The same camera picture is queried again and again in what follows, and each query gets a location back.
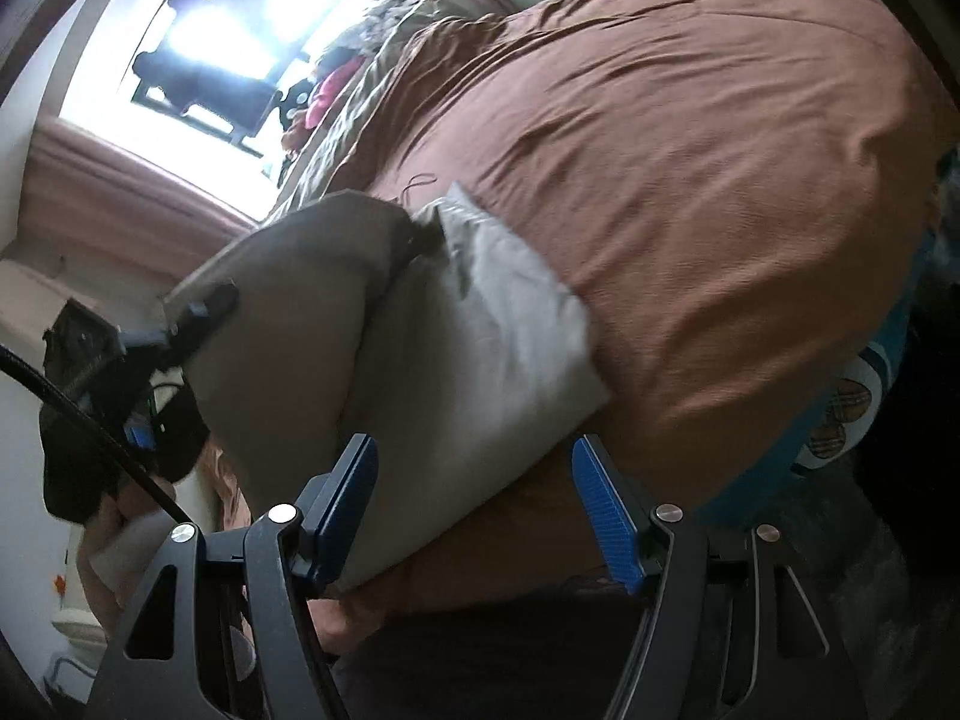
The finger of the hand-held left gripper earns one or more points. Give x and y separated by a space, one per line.
206 307

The pink cloth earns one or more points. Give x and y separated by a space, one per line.
330 94

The white plastic object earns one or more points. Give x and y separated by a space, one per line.
79 630

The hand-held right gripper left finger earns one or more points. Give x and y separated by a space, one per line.
349 517

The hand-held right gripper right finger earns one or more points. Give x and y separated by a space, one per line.
606 517

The person's left hand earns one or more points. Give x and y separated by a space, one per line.
88 577

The large beige garment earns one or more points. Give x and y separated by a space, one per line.
465 360

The blue printed cloth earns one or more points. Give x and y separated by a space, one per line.
847 405

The pile of mixed clothes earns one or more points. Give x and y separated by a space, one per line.
375 30

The beige duvet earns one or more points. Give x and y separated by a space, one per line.
360 112

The brown bed sheet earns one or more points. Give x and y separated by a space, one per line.
712 202

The bright window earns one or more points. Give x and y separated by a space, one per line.
225 7

